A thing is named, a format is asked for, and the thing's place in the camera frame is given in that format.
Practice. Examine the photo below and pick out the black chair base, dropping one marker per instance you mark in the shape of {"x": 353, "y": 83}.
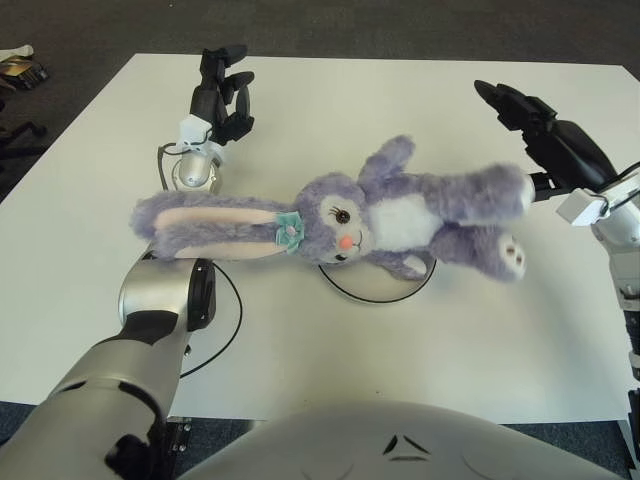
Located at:
{"x": 20, "y": 130}

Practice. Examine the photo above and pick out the purple plush bunny doll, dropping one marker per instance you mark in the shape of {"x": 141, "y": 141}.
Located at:
{"x": 400, "y": 220}

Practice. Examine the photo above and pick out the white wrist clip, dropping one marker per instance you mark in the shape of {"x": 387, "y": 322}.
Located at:
{"x": 192, "y": 130}
{"x": 580, "y": 207}

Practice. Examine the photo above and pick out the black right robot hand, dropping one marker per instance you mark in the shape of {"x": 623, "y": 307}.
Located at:
{"x": 565, "y": 145}

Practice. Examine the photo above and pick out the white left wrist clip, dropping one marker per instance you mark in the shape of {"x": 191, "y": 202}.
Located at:
{"x": 192, "y": 130}

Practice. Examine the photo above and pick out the white plate black rim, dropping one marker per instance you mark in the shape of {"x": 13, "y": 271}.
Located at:
{"x": 375, "y": 287}

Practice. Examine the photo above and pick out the grey robot torso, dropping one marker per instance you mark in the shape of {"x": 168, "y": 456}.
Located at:
{"x": 380, "y": 440}

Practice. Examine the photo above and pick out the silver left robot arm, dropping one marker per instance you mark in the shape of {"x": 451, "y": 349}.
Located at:
{"x": 100, "y": 390}

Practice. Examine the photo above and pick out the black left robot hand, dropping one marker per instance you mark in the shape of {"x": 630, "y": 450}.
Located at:
{"x": 212, "y": 102}

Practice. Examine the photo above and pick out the white object on floor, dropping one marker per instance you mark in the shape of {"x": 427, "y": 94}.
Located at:
{"x": 17, "y": 50}

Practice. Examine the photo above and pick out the dark box on floor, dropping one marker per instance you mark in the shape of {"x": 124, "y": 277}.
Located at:
{"x": 22, "y": 72}

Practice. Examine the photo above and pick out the grey table leg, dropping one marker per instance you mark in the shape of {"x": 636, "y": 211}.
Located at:
{"x": 631, "y": 435}

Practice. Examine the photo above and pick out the black metal table bracket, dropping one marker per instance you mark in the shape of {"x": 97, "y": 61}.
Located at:
{"x": 179, "y": 440}

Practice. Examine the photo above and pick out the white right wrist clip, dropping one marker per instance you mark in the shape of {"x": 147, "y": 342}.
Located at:
{"x": 580, "y": 207}

